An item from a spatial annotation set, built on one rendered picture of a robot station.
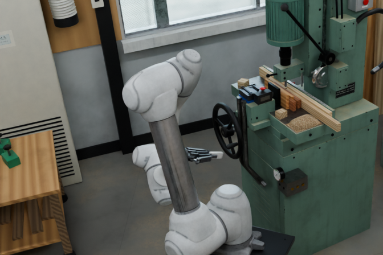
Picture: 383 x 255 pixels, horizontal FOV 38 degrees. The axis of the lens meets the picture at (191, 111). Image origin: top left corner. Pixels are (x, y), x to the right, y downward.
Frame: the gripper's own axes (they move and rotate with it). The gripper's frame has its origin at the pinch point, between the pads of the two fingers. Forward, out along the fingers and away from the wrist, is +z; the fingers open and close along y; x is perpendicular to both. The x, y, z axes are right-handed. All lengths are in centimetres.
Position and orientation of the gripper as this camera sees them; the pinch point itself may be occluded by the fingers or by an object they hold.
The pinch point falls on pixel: (215, 155)
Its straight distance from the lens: 264.6
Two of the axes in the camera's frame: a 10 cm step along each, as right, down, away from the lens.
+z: 8.8, 0.3, 4.8
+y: -4.3, -4.1, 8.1
